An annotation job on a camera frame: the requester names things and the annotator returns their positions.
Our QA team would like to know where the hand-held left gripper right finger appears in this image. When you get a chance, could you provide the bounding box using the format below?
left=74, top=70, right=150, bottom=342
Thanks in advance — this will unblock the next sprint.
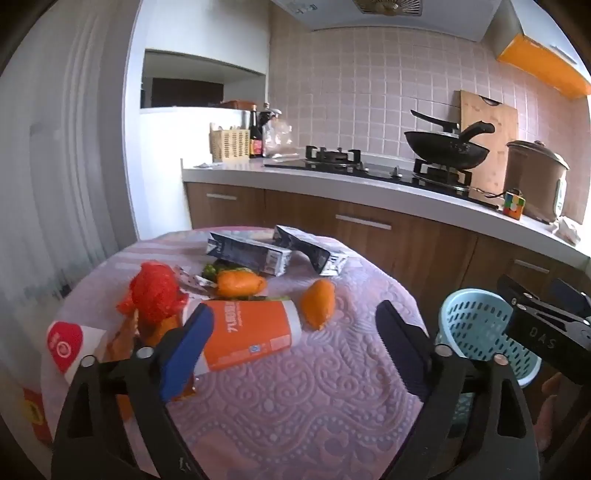
left=375, top=300, right=540, bottom=480

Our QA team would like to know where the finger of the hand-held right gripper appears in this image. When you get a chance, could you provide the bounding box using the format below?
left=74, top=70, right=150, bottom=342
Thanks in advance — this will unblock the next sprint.
left=497, top=274, right=571, bottom=325
left=551, top=278, right=591, bottom=320

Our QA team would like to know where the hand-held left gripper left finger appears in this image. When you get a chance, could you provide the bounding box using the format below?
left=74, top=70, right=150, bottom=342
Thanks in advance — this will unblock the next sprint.
left=52, top=302, right=215, bottom=480

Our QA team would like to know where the light blue plastic basket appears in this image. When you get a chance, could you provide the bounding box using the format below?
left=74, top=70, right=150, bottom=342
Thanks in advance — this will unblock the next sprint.
left=436, top=288, right=542, bottom=426

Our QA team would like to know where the orange white cylindrical bottle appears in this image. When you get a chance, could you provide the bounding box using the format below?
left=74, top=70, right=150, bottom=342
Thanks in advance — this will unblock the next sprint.
left=182, top=298, right=304, bottom=376

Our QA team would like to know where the red plastic bag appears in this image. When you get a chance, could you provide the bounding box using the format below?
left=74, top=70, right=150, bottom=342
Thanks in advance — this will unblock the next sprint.
left=115, top=261, right=190, bottom=326

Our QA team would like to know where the person's right hand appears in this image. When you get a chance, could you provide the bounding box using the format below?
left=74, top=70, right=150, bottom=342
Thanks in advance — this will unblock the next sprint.
left=534, top=371, right=567, bottom=455

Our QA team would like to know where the white crumpled bag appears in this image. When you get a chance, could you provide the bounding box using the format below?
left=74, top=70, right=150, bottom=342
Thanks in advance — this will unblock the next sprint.
left=556, top=219, right=582, bottom=246

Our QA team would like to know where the crumpled foil wrapper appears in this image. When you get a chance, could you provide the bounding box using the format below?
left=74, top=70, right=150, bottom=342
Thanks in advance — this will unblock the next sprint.
left=174, top=265, right=219, bottom=296

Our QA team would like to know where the colourful puzzle cube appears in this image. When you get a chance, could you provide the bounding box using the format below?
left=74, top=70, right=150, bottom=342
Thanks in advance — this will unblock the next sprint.
left=502, top=191, right=526, bottom=219

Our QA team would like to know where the green vegetable scrap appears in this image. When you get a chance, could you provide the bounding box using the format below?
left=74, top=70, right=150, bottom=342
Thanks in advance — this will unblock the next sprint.
left=202, top=261, right=232, bottom=280

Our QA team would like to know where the orange fruit near bottle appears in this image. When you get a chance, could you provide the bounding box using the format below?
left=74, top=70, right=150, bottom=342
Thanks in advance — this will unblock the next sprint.
left=300, top=279, right=337, bottom=331

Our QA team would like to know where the wooden kitchen base cabinet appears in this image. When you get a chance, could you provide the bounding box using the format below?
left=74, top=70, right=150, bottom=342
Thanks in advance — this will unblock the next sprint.
left=185, top=182, right=591, bottom=324

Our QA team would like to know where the brown electric stew pot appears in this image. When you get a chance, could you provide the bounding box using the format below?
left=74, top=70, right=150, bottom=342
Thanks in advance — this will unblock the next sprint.
left=502, top=140, right=570, bottom=225

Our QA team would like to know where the pink patterned tablecloth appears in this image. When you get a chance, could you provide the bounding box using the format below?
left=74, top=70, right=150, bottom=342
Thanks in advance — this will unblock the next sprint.
left=41, top=226, right=432, bottom=480

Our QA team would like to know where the white bag with red print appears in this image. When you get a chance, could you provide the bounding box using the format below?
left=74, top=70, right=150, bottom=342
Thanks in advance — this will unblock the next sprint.
left=23, top=320, right=114, bottom=446

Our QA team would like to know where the black and white milk carton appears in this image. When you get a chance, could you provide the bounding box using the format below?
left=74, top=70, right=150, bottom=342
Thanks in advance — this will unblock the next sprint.
left=205, top=232, right=293, bottom=277
left=272, top=224, right=348, bottom=277

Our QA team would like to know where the black wok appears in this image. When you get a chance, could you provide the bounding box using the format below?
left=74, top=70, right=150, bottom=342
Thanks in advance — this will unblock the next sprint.
left=404, top=121, right=496, bottom=171

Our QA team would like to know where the black gas stove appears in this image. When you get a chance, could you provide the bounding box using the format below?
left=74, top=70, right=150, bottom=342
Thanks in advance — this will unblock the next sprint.
left=263, top=145, right=502, bottom=206

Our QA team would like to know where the wooden cutting board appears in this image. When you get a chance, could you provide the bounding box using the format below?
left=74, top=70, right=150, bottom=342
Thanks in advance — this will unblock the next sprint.
left=459, top=90, right=519, bottom=195

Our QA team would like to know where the beige slotted utensil basket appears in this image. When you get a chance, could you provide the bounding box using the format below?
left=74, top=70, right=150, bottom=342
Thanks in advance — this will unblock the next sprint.
left=209, top=123, right=251, bottom=164

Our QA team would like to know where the dark sauce bottle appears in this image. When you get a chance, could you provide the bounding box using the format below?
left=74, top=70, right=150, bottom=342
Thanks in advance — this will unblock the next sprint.
left=249, top=104, right=265, bottom=159

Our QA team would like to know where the clear plastic bag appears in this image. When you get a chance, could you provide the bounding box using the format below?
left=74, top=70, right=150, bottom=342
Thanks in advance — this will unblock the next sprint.
left=265, top=110, right=297, bottom=158

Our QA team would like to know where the range hood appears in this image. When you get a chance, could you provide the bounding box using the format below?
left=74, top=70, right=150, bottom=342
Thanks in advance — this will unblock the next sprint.
left=270, top=0, right=502, bottom=43

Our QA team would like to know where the long silver cabinet handle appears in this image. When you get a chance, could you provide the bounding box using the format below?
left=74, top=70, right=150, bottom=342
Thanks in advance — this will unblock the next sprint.
left=335, top=213, right=393, bottom=230

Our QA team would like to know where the orange wall cabinet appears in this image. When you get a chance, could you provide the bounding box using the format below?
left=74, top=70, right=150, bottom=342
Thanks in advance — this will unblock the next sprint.
left=496, top=34, right=591, bottom=100

